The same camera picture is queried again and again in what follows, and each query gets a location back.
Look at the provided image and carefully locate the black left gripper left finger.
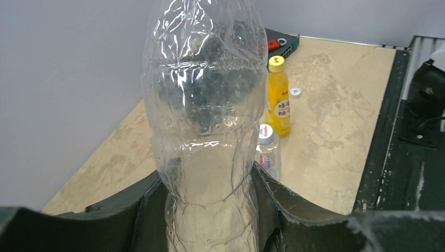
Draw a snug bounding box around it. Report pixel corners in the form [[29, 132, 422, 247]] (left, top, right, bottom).
[[1, 172, 168, 251]]

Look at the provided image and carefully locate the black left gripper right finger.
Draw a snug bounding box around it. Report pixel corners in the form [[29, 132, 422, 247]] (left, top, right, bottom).
[[251, 163, 444, 251]]

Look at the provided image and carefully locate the white QR bottle cap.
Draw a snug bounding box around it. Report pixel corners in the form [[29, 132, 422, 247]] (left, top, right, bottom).
[[289, 88, 302, 97]]

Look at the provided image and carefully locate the clear bottle blue cap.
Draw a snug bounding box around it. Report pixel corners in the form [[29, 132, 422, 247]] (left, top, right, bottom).
[[141, 1, 268, 251]]

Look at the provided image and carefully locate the small clear water bottle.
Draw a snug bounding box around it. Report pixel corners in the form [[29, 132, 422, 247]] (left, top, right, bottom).
[[255, 124, 282, 181]]

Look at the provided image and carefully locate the yellow juice bottle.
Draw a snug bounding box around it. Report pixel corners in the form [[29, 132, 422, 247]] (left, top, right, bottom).
[[266, 56, 291, 137]]

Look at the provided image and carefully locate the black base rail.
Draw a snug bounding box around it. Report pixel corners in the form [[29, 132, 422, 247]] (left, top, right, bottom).
[[353, 36, 444, 212]]

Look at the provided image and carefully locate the red handled tool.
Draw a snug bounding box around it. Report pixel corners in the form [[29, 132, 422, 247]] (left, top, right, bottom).
[[268, 38, 287, 53]]

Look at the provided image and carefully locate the dark network switch box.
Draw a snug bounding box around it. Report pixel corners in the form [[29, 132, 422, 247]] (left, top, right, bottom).
[[265, 28, 300, 59]]

